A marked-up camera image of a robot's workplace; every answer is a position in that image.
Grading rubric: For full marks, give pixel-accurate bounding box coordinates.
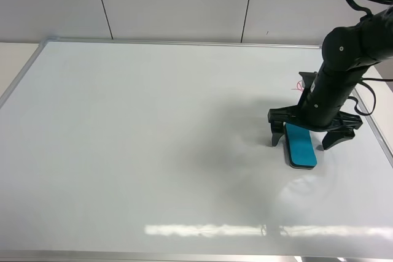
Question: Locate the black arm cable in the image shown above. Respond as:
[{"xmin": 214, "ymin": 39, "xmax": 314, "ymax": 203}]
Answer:
[{"xmin": 345, "ymin": 0, "xmax": 393, "ymax": 115}]

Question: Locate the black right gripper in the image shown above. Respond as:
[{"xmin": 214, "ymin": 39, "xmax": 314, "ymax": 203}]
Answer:
[{"xmin": 267, "ymin": 106, "xmax": 362, "ymax": 150}]

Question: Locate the red marker scribble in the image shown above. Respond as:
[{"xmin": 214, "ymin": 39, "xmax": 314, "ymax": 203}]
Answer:
[{"xmin": 292, "ymin": 80, "xmax": 304, "ymax": 91}]

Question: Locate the white whiteboard with aluminium frame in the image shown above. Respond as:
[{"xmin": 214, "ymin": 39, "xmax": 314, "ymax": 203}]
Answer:
[{"xmin": 1, "ymin": 40, "xmax": 392, "ymax": 261}]

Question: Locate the teal whiteboard eraser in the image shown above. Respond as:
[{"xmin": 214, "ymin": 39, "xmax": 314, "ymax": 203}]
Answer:
[{"xmin": 284, "ymin": 123, "xmax": 317, "ymax": 170}]

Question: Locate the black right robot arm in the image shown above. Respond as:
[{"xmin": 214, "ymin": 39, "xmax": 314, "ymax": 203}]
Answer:
[{"xmin": 268, "ymin": 8, "xmax": 392, "ymax": 150}]

